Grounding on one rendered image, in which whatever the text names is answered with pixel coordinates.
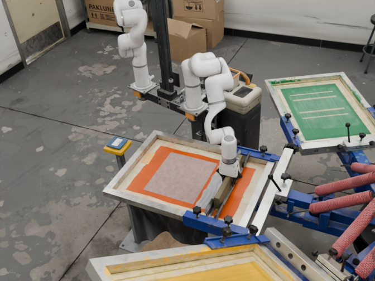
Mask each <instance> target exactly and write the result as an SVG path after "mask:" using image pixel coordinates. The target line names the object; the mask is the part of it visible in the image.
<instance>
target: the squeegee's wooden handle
mask: <svg viewBox="0 0 375 281"><path fill-rule="evenodd" d="M237 157H238V158H239V168H241V167H242V166H243V156H242V155H240V154H238V155H237ZM232 181H233V178H232V177H229V176H226V177H225V179H224V181H223V182H222V184H221V186H220V187H219V190H218V191H217V193H216V195H215V196H214V208H216V209H218V208H219V206H220V204H221V203H222V202H223V201H224V199H225V197H226V195H227V193H228V191H229V189H230V187H231V185H232Z"/></svg>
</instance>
